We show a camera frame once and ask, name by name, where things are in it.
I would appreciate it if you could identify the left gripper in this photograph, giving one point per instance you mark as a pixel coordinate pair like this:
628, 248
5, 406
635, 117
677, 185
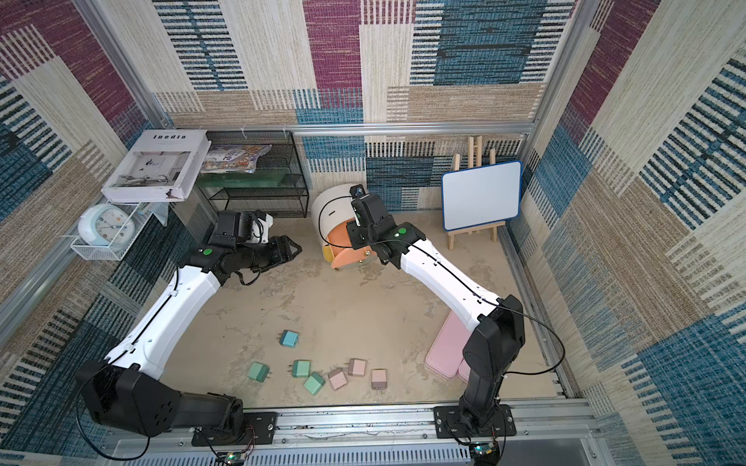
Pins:
280, 252

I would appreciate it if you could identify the yellow drawer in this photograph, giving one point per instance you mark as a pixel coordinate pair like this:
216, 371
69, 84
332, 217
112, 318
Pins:
327, 250

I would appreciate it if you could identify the white round drawer cabinet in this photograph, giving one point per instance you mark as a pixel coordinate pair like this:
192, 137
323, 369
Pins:
331, 211

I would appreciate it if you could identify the blue plug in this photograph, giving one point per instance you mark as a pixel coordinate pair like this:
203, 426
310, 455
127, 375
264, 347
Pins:
289, 339

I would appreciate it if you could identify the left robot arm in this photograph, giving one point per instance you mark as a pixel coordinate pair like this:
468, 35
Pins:
123, 390

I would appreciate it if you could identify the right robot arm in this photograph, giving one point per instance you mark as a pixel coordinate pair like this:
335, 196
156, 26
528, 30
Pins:
496, 325

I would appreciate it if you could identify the colourful picture book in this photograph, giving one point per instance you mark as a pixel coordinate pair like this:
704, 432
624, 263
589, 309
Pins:
226, 159

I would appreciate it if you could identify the green plug middle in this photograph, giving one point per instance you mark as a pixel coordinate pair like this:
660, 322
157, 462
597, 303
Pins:
301, 369

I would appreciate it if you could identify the green plug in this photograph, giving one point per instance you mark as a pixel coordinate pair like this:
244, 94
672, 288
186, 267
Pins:
301, 369
258, 372
314, 383

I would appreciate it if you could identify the green plug far left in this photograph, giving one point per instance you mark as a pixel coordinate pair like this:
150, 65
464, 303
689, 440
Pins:
258, 372

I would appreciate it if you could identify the white board on easel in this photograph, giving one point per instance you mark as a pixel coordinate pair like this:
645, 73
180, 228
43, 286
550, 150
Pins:
482, 197

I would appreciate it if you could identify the pink plug middle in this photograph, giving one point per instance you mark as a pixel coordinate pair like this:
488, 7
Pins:
356, 367

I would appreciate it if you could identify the pink plug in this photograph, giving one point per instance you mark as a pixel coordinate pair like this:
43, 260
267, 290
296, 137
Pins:
337, 379
356, 367
379, 379

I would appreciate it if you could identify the green plug lower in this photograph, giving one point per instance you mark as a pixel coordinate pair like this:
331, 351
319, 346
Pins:
314, 383

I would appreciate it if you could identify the pink plug right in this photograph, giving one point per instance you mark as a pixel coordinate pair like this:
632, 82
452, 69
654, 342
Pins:
379, 379

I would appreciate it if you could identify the pink plug left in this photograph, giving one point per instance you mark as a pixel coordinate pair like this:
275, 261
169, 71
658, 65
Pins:
337, 379

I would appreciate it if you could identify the white Inedia box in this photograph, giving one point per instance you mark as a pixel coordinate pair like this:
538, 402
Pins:
161, 167

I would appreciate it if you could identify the pink case left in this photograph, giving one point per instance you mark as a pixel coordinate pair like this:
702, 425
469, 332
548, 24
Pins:
446, 351

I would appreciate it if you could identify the pink case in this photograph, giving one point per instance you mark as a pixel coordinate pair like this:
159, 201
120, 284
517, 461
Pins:
446, 351
463, 371

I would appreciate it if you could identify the pink case right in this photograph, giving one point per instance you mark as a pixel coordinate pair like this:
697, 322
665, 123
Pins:
463, 371

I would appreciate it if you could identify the white alarm clock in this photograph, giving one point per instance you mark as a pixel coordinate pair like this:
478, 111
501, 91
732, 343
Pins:
106, 225

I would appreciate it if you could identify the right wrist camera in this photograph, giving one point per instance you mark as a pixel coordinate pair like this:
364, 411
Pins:
371, 213

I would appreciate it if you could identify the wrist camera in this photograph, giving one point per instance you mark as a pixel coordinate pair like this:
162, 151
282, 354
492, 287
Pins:
241, 228
371, 213

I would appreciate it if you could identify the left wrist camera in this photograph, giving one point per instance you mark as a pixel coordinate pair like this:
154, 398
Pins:
241, 228

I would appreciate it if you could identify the black wire shelf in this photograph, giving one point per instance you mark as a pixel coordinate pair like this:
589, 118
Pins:
276, 184

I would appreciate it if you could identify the clear wall tray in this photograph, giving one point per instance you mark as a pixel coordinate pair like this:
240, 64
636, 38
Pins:
141, 213

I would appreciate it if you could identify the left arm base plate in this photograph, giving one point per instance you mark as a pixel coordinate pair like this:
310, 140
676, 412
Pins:
248, 428

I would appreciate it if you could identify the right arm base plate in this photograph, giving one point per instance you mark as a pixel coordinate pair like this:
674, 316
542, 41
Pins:
451, 422

